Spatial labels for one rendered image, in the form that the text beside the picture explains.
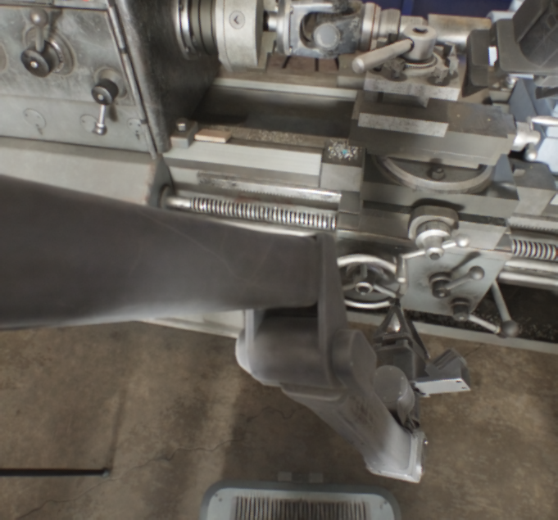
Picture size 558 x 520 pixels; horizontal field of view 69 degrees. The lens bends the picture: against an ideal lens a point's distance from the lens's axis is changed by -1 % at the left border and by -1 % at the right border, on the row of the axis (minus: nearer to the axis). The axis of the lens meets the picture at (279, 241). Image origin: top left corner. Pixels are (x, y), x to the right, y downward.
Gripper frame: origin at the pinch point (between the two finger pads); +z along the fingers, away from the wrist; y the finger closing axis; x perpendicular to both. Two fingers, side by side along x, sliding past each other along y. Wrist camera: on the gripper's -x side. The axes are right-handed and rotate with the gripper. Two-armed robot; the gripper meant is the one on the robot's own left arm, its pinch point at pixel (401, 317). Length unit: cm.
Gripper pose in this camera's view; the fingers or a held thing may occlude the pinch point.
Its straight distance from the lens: 81.8
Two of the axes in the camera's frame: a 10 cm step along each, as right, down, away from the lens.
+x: -7.8, 2.8, 5.6
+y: -6.0, -6.0, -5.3
